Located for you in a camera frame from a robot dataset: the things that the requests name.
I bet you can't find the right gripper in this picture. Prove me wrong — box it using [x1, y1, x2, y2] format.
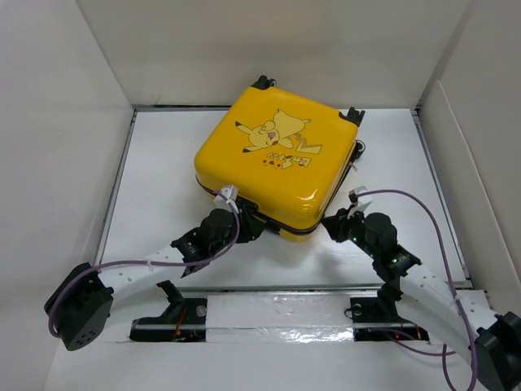
[320, 204, 379, 260]

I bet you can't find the yellow hard-shell suitcase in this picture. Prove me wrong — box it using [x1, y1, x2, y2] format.
[195, 75, 365, 242]

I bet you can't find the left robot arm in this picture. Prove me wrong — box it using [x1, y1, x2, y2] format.
[44, 201, 265, 351]

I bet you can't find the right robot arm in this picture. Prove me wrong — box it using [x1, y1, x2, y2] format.
[322, 208, 520, 390]

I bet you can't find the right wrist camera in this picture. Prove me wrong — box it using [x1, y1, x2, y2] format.
[348, 186, 372, 218]

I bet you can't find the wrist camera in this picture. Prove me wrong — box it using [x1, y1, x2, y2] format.
[214, 185, 239, 209]
[348, 186, 372, 218]

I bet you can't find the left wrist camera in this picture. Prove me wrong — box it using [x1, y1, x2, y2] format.
[214, 185, 239, 209]

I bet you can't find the metal base rail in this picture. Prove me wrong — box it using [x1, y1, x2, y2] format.
[129, 292, 430, 344]

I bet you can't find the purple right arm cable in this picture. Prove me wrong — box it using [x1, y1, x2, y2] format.
[357, 189, 477, 391]

